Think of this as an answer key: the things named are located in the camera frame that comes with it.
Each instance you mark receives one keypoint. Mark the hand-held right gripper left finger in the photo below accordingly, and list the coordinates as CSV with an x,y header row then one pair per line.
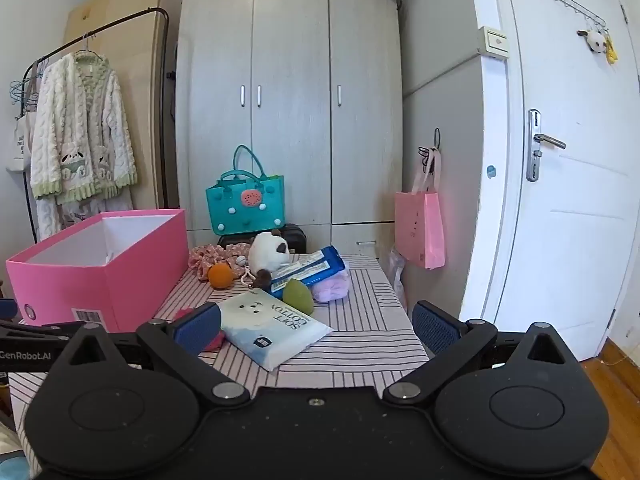
x,y
200,327

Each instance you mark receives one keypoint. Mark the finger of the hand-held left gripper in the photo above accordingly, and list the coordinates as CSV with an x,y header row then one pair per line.
x,y
40,329

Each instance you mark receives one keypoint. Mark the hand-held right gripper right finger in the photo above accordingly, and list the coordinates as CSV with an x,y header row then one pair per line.
x,y
436,327

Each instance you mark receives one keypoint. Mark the orange ball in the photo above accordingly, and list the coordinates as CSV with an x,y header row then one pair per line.
x,y
220,276

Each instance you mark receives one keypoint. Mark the white cotton tissue pack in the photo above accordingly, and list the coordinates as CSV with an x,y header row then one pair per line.
x,y
270,330

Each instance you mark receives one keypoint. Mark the pink floral scrunchie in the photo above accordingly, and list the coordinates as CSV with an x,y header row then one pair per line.
x,y
205,257

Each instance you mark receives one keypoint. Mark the pink storage box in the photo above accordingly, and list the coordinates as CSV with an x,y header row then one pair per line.
x,y
140,270

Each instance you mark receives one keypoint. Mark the white brown plush toy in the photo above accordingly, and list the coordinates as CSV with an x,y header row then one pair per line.
x,y
265,255

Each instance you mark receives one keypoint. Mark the green makeup sponge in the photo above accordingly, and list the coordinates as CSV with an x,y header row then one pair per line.
x,y
299,297

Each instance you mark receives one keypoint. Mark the purple fluffy cloth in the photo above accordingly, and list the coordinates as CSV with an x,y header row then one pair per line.
x,y
332,287

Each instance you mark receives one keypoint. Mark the blue wet wipes packet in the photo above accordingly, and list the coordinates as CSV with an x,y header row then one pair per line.
x,y
320,265

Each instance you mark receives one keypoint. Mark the clear plastic bag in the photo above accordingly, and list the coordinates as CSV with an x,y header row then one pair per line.
x,y
397,275

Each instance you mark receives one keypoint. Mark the striped tablecloth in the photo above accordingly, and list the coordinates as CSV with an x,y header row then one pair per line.
x,y
360,310

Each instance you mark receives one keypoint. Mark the pink paper bag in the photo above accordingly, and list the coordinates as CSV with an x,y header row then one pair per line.
x,y
420,230

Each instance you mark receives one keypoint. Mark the white fleece pajama pants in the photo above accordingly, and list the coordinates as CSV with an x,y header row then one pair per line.
x,y
50,220

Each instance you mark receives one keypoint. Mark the teal felt tote bag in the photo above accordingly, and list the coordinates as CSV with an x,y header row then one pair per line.
x,y
245,205

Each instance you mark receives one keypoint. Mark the black suitcase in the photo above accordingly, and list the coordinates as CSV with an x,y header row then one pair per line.
x,y
295,237

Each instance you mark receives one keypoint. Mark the ribbon bow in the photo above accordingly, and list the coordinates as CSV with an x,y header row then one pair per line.
x,y
426,160

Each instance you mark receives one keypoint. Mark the white door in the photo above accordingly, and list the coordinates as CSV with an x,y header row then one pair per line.
x,y
575,210

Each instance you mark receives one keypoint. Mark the white canvas tote bag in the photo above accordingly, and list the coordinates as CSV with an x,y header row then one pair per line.
x,y
20,145

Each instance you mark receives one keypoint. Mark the grey wardrobe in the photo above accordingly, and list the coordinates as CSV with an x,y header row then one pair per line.
x,y
290,160

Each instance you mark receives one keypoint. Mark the white fleece cardigan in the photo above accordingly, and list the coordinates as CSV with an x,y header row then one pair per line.
x,y
80,125

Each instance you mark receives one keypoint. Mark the black clothes rack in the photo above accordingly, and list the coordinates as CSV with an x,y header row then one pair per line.
x,y
167,60

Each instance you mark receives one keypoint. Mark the beige wooden cabinet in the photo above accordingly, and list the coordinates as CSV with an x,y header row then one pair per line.
x,y
130,20

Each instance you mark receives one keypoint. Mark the panda plush charm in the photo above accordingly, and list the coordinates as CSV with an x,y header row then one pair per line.
x,y
595,41

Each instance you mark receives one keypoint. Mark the yellow charm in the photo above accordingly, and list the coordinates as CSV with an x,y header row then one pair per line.
x,y
611,50

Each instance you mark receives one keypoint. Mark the metal hook rack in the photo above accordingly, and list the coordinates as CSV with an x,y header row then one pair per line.
x,y
575,7

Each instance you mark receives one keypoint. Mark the white wall switch box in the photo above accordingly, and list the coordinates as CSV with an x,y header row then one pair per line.
x,y
495,41

